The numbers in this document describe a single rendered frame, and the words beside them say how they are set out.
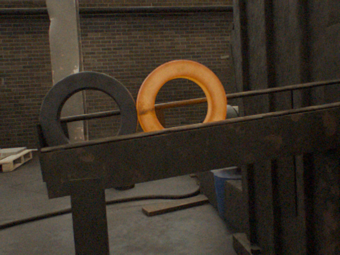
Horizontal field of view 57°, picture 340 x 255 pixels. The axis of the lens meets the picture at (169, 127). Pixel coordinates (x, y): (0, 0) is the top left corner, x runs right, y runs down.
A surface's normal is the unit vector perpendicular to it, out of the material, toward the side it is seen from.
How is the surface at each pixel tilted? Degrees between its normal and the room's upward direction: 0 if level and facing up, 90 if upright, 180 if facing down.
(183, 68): 90
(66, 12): 90
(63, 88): 90
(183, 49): 90
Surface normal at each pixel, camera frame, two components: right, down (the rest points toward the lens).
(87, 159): 0.16, 0.05
